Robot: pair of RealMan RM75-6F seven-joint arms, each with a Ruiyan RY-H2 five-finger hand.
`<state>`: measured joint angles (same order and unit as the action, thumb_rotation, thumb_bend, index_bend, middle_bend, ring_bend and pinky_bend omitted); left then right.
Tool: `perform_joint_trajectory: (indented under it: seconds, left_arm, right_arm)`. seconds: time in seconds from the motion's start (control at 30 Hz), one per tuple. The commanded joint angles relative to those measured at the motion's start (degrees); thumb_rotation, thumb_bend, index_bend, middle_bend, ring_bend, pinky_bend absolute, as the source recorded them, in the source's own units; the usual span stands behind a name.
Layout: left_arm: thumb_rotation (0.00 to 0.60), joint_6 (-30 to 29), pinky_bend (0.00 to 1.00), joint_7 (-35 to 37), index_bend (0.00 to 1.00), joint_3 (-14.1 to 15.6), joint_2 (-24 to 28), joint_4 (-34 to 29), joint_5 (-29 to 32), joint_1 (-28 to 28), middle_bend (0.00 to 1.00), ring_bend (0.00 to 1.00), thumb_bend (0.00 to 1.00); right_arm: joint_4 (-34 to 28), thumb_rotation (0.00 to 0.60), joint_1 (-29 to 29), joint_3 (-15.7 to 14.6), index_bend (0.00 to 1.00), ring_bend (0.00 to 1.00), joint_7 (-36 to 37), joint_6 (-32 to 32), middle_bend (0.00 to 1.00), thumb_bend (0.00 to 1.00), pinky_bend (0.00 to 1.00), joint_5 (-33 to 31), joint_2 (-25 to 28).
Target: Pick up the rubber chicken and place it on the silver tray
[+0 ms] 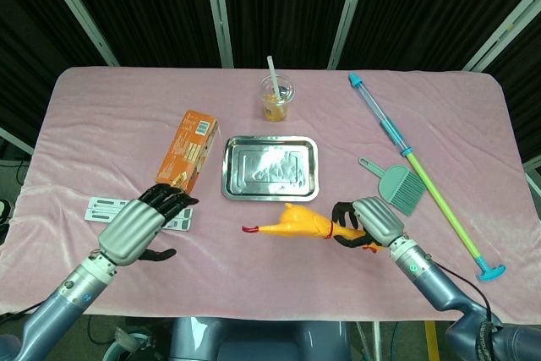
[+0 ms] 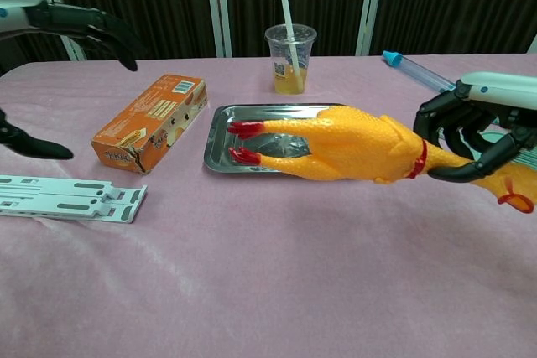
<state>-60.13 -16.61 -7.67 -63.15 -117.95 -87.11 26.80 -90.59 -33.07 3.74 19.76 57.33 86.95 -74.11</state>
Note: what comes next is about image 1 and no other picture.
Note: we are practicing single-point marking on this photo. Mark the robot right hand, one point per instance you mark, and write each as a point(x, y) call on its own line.
point(378, 217)

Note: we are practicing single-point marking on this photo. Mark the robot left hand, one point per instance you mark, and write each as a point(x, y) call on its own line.
point(131, 230)

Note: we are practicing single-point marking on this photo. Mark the yellow rubber chicken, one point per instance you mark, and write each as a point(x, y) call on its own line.
point(296, 223)

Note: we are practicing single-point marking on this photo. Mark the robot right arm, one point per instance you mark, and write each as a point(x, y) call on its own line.
point(427, 280)

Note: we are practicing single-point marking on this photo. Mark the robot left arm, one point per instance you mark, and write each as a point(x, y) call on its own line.
point(63, 293)

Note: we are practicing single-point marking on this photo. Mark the rectangular metal tray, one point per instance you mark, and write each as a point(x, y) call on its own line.
point(270, 166)

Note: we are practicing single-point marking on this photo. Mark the teal hand brush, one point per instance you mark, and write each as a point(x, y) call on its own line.
point(401, 187)

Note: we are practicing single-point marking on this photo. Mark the white folding stand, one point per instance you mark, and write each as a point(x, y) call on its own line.
point(99, 209)

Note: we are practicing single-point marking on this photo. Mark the blue green water squirter tube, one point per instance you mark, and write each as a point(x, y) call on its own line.
point(422, 175)

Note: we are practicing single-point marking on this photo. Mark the orange cardboard box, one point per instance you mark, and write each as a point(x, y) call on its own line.
point(186, 145)

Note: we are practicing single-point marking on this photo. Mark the white bucket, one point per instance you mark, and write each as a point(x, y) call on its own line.
point(127, 346)

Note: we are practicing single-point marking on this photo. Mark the pink tablecloth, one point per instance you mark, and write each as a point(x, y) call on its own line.
point(253, 272)

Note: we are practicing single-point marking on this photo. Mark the clear plastic cup, orange drink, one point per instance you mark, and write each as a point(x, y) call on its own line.
point(274, 111)

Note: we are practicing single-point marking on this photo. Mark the grey-blue robot torso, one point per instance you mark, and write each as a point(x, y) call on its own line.
point(253, 340)

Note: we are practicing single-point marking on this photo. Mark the white drinking straw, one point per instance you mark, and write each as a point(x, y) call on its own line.
point(271, 69)

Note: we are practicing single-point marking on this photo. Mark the black pleated curtain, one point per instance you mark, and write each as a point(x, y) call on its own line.
point(160, 6)

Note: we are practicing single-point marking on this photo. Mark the white frame post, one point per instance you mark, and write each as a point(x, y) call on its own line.
point(533, 179)
point(220, 14)
point(348, 14)
point(17, 141)
point(76, 10)
point(503, 27)

